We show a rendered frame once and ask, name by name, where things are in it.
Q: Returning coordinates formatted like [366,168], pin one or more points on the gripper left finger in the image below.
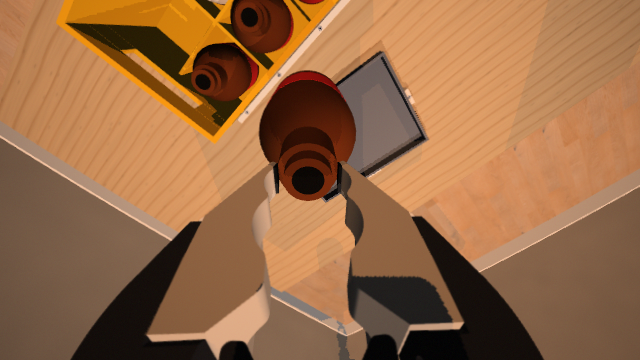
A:
[209,285]

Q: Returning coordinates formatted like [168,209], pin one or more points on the dark grey rectangular tray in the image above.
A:
[387,126]

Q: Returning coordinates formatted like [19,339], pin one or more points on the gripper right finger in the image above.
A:
[407,281]

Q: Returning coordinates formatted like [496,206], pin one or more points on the yellow bottle crate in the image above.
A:
[167,35]

